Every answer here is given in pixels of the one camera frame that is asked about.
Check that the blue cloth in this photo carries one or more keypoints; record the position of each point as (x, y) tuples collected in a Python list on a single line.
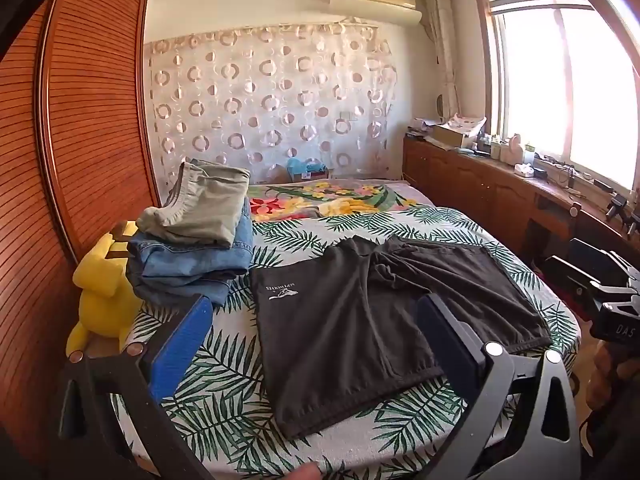
[(305, 167)]

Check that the cardboard box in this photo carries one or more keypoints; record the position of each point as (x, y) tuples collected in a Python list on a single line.
[(452, 135)]

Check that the folded blue jeans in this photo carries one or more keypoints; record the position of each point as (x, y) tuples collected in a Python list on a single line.
[(200, 270)]

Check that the bed with leaf-print sheet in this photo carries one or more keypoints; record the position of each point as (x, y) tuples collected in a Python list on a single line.
[(225, 385)]

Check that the white air conditioner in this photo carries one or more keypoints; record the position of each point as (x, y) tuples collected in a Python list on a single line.
[(375, 2)]

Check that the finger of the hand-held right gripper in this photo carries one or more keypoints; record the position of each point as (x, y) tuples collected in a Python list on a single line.
[(620, 291), (567, 275)]

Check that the light side curtain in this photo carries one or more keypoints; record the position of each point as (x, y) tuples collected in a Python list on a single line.
[(442, 50)]

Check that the folded khaki pants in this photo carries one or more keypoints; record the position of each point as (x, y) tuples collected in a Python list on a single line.
[(205, 210)]

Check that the window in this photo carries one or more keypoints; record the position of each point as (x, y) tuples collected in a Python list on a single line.
[(565, 80)]

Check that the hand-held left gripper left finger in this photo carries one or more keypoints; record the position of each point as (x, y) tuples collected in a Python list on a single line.
[(180, 345)]

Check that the floral blanket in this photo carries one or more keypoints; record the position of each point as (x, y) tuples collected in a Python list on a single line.
[(330, 200)]

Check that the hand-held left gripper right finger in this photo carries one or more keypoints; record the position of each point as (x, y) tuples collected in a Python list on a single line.
[(447, 342)]

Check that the wooden slatted wardrobe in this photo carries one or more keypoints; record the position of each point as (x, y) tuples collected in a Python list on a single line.
[(90, 125)]

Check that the person's left hand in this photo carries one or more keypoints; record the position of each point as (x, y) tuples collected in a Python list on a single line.
[(302, 472)]

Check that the circle-patterned curtain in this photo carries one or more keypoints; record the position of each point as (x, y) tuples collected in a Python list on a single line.
[(270, 105)]

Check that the white tissue box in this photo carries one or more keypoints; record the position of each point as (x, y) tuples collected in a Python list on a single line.
[(523, 170)]

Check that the yellow plush toy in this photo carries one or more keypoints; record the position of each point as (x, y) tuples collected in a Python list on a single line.
[(100, 300)]

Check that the person's right hand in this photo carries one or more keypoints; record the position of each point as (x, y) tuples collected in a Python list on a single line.
[(607, 375)]

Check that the dark grey shorts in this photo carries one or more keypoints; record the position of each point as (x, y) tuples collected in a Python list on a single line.
[(350, 320)]

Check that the wooden cabinet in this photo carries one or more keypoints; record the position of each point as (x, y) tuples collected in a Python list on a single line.
[(475, 185)]

